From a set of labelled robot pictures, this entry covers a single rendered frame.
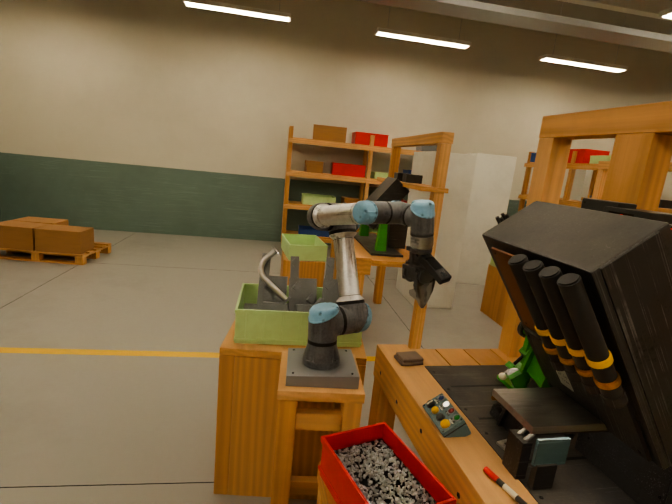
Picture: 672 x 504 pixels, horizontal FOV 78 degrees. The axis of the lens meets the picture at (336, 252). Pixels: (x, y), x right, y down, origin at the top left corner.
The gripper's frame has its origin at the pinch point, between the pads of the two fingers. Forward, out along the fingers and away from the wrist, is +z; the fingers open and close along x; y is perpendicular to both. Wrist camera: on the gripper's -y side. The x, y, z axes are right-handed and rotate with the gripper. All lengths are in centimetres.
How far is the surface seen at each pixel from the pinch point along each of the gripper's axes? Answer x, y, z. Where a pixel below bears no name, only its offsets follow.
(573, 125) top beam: -72, -7, -56
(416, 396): 6.1, -3.5, 31.8
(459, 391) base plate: -10.9, -8.7, 34.6
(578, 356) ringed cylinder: 19, -57, -15
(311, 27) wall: -364, 612, -216
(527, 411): 13.9, -45.9, 7.0
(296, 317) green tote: 11, 68, 28
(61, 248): 87, 546, 92
